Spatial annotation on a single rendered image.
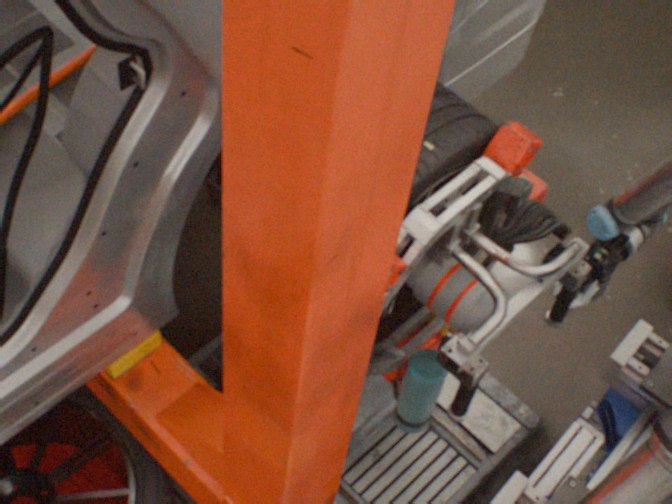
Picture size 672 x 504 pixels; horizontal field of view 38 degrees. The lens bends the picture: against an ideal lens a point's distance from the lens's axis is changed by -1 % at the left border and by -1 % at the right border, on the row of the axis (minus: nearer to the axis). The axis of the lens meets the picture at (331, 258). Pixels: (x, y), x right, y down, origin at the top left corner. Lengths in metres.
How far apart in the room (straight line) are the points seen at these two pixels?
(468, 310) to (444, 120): 0.39
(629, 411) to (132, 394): 1.09
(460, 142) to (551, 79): 1.97
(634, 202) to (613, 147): 1.65
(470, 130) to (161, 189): 0.62
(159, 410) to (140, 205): 0.50
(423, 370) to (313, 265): 1.06
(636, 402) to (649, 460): 0.84
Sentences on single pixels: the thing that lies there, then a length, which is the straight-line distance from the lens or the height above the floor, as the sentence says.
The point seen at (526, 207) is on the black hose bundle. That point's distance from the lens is 2.05.
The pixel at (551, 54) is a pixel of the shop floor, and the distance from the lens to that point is 4.01.
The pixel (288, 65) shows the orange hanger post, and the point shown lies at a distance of 0.93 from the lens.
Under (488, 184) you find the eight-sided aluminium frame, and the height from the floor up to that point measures 1.12.
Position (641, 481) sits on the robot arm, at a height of 1.33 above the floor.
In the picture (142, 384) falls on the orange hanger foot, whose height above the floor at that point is 0.68.
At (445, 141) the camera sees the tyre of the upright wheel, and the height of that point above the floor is 1.17.
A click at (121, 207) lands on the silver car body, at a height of 1.18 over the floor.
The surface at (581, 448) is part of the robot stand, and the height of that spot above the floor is 0.23.
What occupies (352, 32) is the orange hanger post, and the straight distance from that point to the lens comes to 0.85.
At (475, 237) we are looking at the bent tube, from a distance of 2.01.
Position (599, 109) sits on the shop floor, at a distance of 3.86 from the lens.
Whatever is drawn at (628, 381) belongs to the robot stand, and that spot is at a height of 0.74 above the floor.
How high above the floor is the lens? 2.58
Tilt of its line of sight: 54 degrees down
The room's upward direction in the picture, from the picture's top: 9 degrees clockwise
